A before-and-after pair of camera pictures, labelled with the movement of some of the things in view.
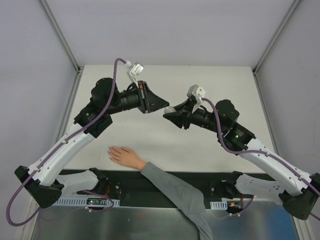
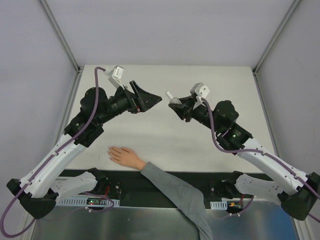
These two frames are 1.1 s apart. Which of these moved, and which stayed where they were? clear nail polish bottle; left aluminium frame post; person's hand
Moved: clear nail polish bottle
Stayed: left aluminium frame post; person's hand
